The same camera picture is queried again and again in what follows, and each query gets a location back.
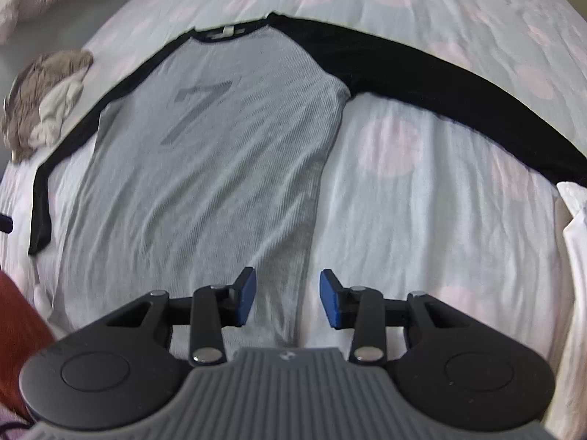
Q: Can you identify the grey black raglan shirt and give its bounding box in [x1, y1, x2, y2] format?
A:
[29, 14, 586, 350]

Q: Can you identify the red sleeve of operator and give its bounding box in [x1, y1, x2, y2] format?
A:
[1, 272, 55, 420]

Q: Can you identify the brown crumpled garment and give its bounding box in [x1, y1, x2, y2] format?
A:
[1, 50, 94, 163]

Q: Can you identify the white crumpled garment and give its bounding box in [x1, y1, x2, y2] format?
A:
[29, 67, 88, 149]

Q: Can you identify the white cloth at bed edge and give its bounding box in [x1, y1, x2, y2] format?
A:
[556, 182, 586, 439]

